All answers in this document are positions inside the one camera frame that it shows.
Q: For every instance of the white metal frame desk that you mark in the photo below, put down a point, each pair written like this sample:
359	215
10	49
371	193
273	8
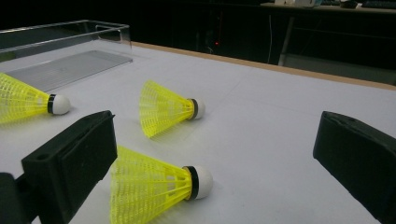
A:
286	40

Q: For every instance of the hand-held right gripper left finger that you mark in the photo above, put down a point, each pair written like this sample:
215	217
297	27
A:
71	161

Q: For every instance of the clear plastic container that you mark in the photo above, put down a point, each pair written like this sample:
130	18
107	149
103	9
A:
62	67

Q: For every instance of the yellow shuttlecock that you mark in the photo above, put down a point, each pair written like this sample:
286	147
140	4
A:
162	109
21	99
146	186

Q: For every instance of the black keyboard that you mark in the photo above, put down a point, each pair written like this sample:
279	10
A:
379	4

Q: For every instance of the white table mat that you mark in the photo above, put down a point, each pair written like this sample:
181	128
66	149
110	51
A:
264	124

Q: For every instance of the black computer tower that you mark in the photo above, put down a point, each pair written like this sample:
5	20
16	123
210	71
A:
214	31

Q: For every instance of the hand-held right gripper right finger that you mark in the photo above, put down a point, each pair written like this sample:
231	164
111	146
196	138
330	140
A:
364	158

